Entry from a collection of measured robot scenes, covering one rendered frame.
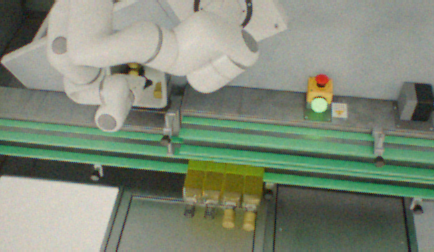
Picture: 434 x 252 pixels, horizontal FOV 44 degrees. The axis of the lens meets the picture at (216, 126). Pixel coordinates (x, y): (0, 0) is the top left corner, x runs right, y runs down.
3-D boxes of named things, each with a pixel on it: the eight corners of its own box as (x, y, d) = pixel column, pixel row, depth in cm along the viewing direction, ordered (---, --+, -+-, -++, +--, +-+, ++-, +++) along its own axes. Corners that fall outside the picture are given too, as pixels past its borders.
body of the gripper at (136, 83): (102, 108, 150) (113, 89, 160) (138, 112, 150) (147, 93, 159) (101, 85, 146) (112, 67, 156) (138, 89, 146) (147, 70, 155)
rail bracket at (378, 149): (368, 131, 157) (371, 167, 148) (373, 114, 152) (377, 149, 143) (382, 132, 157) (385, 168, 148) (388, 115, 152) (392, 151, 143)
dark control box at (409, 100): (396, 100, 164) (399, 119, 158) (403, 80, 158) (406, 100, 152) (424, 102, 163) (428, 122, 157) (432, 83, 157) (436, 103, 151)
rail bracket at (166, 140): (170, 135, 169) (162, 166, 160) (166, 97, 156) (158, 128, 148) (179, 136, 168) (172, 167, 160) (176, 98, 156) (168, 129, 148)
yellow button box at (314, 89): (306, 91, 166) (305, 108, 161) (309, 73, 160) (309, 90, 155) (329, 94, 165) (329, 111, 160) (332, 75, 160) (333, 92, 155)
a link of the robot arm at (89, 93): (102, 48, 120) (128, 78, 141) (47, 49, 122) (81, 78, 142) (98, 84, 118) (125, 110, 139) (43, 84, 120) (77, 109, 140)
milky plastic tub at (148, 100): (119, 85, 174) (112, 104, 168) (109, 29, 157) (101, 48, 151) (172, 90, 172) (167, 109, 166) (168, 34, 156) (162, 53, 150)
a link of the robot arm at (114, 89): (85, 83, 132) (122, 83, 131) (97, 64, 141) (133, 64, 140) (95, 134, 140) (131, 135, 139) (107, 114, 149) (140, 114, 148)
